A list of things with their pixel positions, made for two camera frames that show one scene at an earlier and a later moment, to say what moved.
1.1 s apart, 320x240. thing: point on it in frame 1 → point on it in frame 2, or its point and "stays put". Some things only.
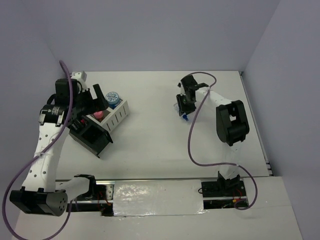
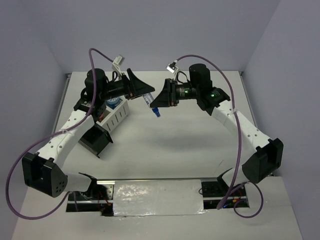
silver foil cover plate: x=160 y=197 stays put
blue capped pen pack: x=185 y=117 → x=149 y=98
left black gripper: x=100 y=104 → x=135 y=87
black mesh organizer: x=90 y=135 stays put
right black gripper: x=186 y=109 → x=168 y=96
